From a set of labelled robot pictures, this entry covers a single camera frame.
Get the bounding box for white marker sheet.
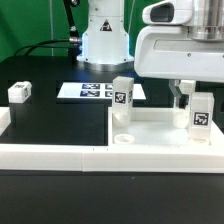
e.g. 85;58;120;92
57;82;147;100

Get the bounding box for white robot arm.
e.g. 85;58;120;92
77;0;224;83

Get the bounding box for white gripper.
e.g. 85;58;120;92
134;0;224;109

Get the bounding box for white square tabletop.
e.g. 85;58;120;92
107;106;224;148

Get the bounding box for white U-shaped fence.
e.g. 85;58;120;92
0;106;224;174

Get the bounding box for black cables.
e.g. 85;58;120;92
13;37;83;57

